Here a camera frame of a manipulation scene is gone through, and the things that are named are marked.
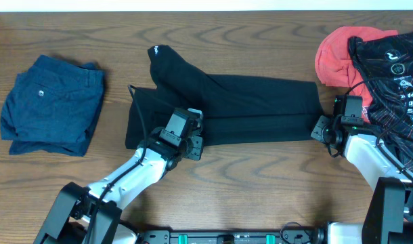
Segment black t-shirt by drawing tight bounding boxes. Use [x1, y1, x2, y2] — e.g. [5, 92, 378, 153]
[125, 45, 323, 149]

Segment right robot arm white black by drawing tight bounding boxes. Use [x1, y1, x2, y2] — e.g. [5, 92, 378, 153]
[311, 115, 413, 243]

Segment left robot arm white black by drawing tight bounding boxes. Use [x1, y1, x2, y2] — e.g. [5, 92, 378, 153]
[35, 108, 203, 243]

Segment red cloth garment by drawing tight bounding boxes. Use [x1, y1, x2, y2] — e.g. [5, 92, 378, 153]
[315, 26, 405, 122]

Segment black printed cycling jersey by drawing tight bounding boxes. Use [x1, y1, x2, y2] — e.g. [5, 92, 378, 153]
[348, 32, 413, 173]

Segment folded navy blue shorts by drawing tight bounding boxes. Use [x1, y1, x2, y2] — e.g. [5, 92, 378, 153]
[0, 55, 105, 157]

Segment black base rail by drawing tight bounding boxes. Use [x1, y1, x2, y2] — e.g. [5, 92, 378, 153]
[136, 222, 328, 244]

